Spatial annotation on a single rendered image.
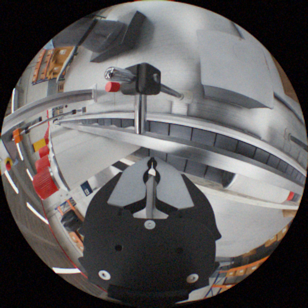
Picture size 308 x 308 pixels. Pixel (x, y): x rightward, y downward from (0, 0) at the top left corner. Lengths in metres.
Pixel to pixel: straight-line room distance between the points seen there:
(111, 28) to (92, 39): 0.06
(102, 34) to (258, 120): 0.43
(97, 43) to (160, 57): 0.21
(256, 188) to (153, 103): 0.25
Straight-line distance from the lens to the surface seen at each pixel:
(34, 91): 8.24
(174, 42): 0.28
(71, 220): 0.43
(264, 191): 0.17
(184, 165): 0.18
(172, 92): 0.16
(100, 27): 0.36
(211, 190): 0.16
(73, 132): 0.28
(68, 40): 0.36
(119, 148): 0.15
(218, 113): 0.20
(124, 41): 0.32
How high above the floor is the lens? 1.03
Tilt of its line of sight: 51 degrees down
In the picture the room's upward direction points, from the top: 127 degrees counter-clockwise
